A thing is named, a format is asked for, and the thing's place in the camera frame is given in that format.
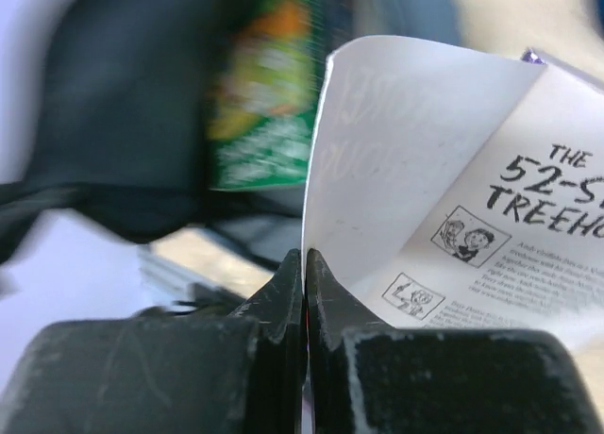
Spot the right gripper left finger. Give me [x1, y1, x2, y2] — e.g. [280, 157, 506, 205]
[1, 250, 303, 433]

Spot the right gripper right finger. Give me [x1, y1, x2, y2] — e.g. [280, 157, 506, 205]
[306, 250, 603, 433]

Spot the purple treehouse book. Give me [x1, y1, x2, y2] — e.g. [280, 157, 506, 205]
[302, 36, 603, 347]

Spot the green treehouse book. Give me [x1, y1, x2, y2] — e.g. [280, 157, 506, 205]
[207, 0, 326, 192]

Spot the blue student backpack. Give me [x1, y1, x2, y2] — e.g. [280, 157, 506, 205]
[0, 0, 468, 270]

